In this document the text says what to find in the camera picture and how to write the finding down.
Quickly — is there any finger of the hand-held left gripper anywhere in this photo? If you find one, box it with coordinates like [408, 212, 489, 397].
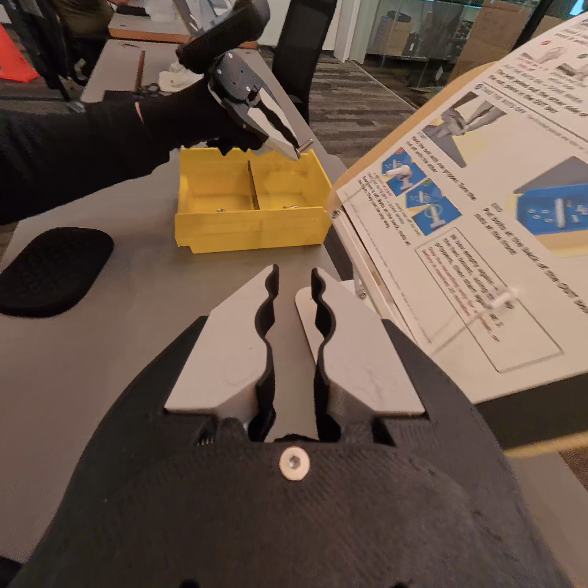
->
[243, 106, 302, 162]
[256, 89, 300, 146]

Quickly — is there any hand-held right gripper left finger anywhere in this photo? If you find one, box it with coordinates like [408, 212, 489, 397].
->
[164, 264, 279, 442]

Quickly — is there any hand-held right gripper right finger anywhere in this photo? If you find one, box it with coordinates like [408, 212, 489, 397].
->
[311, 268, 426, 442]

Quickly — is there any yellow plastic bin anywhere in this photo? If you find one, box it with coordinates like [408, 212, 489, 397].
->
[174, 146, 333, 254]

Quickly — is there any person's left forearm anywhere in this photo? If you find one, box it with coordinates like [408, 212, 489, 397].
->
[0, 91, 172, 226]

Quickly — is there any person's left hand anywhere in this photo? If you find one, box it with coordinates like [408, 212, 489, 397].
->
[137, 79, 268, 157]

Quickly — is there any black bin divider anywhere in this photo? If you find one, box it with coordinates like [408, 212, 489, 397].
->
[247, 160, 261, 211]

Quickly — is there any black office chair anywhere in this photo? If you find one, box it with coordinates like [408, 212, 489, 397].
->
[272, 0, 339, 126]

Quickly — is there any white tethered pin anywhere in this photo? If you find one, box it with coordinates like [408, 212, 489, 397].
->
[429, 287, 520, 348]

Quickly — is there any printed instruction sheet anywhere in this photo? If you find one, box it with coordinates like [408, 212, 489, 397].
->
[337, 14, 588, 406]

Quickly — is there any orange cone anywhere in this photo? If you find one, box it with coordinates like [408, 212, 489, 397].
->
[0, 23, 40, 84]

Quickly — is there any cardboard box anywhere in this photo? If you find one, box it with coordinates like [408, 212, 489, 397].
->
[450, 0, 567, 82]

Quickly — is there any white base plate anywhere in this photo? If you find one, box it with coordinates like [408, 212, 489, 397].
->
[295, 286, 324, 364]

